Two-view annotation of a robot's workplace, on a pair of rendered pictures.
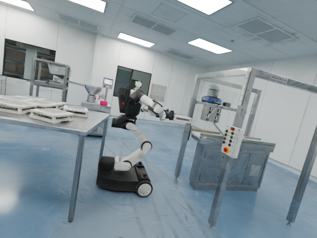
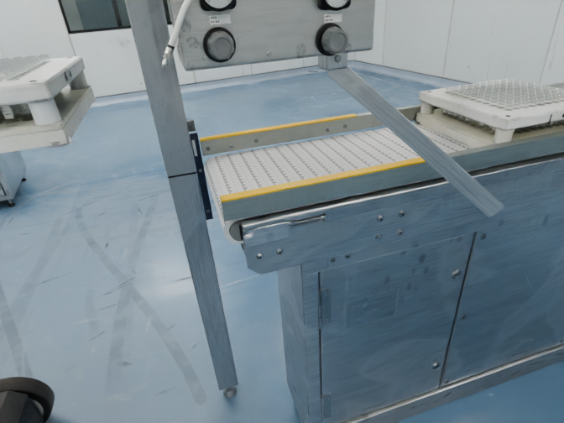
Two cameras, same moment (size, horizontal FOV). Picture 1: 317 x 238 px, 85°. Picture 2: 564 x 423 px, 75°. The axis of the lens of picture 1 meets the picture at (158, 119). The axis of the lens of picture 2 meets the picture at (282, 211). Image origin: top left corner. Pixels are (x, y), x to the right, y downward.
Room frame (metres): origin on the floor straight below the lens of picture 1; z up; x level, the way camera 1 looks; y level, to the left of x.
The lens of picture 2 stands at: (1.81, -0.69, 1.08)
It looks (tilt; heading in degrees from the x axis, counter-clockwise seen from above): 30 degrees down; 2
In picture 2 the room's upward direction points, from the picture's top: 4 degrees counter-clockwise
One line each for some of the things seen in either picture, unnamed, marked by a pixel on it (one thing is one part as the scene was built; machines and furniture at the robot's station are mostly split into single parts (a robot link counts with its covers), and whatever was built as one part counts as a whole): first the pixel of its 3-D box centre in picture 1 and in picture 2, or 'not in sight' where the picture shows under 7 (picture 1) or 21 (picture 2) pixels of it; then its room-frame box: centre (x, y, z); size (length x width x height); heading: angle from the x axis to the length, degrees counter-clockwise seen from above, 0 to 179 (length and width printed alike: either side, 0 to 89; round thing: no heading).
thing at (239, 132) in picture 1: (232, 141); not in sight; (1.54, -0.69, 0.94); 0.17 x 0.06 x 0.26; 17
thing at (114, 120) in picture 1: (123, 121); not in sight; (2.09, 0.41, 0.82); 0.28 x 0.13 x 0.18; 107
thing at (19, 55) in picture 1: (29, 63); not in sight; (5.56, 4.33, 1.43); 1.32 x 0.01 x 1.11; 114
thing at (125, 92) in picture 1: (129, 100); not in sight; (2.10, 0.38, 1.09); 0.34 x 0.30 x 0.36; 17
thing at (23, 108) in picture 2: not in sight; (23, 103); (2.25, -0.37, 0.99); 0.01 x 0.01 x 0.07
